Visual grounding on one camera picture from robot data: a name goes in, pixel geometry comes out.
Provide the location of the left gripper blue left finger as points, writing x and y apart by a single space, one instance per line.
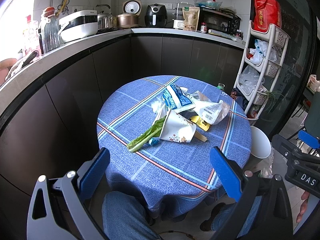
91 172

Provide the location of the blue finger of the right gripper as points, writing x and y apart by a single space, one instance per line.
311 141

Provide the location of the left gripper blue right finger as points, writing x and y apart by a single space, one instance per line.
228 172

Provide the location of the tan wooden peel piece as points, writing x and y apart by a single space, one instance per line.
199 136

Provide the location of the yellow snack wrapper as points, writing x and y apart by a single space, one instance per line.
200 122

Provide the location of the white printed plastic bag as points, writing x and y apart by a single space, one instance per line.
211 112

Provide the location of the crushed white paper cup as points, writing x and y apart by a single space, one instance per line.
176 128

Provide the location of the blue white candy tube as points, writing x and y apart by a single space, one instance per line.
153 142

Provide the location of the green lettuce leaf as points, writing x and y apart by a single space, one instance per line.
153 131

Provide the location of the blue white snack bag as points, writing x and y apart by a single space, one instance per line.
176 100

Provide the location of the clear plastic bag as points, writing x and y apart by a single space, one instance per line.
157 105

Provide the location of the white trash bin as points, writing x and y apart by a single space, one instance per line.
260 148

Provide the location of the person's right hand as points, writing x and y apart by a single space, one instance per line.
303 207

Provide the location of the teal dining chair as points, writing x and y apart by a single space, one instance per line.
311 123

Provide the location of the blue plaid tablecloth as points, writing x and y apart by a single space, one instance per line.
170 178

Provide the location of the navy blue shopping bag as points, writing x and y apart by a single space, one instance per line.
239 98

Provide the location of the green thermos bottle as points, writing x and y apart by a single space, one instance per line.
221 86

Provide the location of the white tiered storage rack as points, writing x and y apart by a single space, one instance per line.
268 69

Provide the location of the red gift bag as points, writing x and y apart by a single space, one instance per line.
266 12

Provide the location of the glass jar red lid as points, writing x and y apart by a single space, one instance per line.
49 30

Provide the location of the small red lid jar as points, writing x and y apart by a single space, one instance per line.
203 28

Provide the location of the black toaster oven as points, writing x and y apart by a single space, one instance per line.
222 20

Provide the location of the white black multicooker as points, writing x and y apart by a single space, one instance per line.
78 25

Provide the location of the steel kettle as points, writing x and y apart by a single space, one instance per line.
104 16

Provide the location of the brown paper food pouch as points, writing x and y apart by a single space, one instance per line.
191 18

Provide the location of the black air fryer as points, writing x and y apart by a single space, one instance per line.
156 16

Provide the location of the bronze rice cooker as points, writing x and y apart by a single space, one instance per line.
129 18

